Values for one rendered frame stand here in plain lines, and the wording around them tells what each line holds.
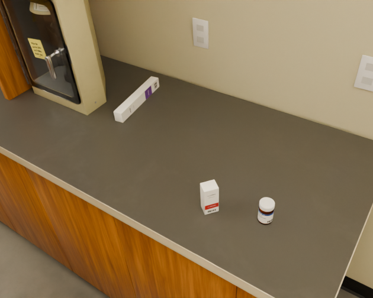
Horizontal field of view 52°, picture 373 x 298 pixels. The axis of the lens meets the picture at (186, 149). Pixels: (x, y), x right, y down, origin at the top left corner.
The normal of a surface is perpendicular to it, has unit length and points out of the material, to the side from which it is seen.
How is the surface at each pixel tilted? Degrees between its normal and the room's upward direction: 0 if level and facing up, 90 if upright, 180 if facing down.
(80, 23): 90
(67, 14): 90
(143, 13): 90
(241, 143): 0
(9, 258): 0
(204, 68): 90
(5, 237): 0
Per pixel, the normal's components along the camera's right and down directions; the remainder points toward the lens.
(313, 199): -0.05, -0.75
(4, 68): 0.83, 0.34
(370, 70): -0.56, 0.57
